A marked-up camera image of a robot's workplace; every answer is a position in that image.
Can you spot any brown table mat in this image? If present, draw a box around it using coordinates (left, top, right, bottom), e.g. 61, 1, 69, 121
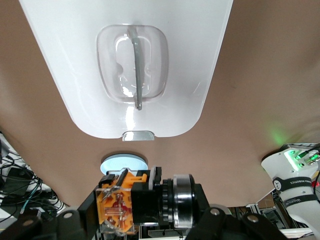
0, 0, 320, 208

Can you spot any light blue round plate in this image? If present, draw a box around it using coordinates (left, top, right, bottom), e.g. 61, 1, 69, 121
100, 153, 149, 176

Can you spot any tangled cable bundle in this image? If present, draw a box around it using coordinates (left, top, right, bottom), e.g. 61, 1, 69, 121
0, 129, 67, 218

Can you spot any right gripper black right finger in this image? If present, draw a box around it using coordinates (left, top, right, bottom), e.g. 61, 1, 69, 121
184, 183, 286, 240

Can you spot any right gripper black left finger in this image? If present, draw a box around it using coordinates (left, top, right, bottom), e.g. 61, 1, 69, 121
0, 190, 101, 240

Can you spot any orange black push-button switch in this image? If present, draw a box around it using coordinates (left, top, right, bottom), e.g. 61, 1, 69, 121
96, 166, 199, 237

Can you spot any white lidded storage box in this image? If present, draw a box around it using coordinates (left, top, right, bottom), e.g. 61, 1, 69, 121
18, 0, 235, 143

